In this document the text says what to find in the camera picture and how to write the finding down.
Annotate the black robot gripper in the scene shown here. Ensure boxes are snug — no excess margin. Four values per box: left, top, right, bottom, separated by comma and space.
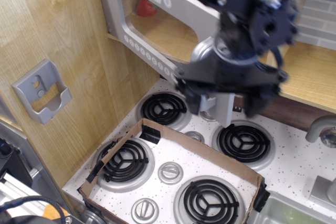
175, 37, 288, 118

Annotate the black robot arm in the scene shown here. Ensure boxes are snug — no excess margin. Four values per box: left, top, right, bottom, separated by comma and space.
176, 0, 298, 117

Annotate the hanging silver toy spatula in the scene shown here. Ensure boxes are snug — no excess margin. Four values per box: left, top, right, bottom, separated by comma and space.
233, 106, 243, 113

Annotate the back silver stove knob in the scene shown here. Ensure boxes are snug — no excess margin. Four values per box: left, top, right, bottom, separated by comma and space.
200, 111, 216, 122

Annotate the silver stove knob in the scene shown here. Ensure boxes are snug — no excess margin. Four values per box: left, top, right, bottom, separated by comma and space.
184, 131, 205, 143
200, 111, 216, 122
158, 162, 184, 185
131, 198, 159, 224

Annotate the middle silver stove knob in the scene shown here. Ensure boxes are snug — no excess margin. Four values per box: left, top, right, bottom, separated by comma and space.
184, 131, 205, 143

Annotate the back right stove burner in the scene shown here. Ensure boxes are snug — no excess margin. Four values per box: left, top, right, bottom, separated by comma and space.
211, 120, 276, 171

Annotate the stove burner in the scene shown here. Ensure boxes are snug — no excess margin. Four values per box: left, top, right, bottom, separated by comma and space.
211, 120, 276, 171
97, 137, 155, 193
173, 176, 245, 223
134, 92, 192, 131

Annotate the back left stove burner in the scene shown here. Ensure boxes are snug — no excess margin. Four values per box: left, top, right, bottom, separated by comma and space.
134, 92, 192, 131

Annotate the brown cardboard barrier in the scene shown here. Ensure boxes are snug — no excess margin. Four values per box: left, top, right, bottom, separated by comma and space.
78, 119, 270, 223

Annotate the wooden shelf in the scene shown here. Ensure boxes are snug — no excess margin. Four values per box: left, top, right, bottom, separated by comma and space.
107, 10, 335, 112

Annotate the centre silver stove knob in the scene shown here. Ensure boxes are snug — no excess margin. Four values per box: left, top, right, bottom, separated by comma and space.
158, 162, 184, 185

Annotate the front right stove burner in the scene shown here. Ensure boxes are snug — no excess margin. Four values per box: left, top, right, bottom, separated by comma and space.
173, 176, 245, 223

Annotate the grey toy faucet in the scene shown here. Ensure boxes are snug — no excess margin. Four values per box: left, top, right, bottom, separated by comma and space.
306, 115, 335, 148

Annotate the front left stove burner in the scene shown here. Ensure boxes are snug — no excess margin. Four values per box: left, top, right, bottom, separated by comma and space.
97, 137, 155, 193

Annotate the red toy strawberry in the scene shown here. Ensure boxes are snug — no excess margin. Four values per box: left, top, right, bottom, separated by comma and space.
135, 0, 158, 17

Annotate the silver toy sink basin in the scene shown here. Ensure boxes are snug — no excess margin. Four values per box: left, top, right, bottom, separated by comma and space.
247, 191, 335, 224

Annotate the front silver stove knob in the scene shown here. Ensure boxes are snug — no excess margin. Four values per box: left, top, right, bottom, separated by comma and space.
131, 198, 159, 224

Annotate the silver oven knob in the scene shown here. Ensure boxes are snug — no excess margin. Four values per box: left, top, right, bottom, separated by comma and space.
83, 209, 106, 224

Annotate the grey faucet handle base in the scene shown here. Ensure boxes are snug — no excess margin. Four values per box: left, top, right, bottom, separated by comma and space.
309, 176, 335, 208

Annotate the grey wall phone holder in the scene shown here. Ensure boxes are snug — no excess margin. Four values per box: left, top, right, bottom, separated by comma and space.
12, 59, 72, 124

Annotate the black braided cable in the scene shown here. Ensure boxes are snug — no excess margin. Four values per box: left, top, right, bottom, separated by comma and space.
0, 196, 66, 224

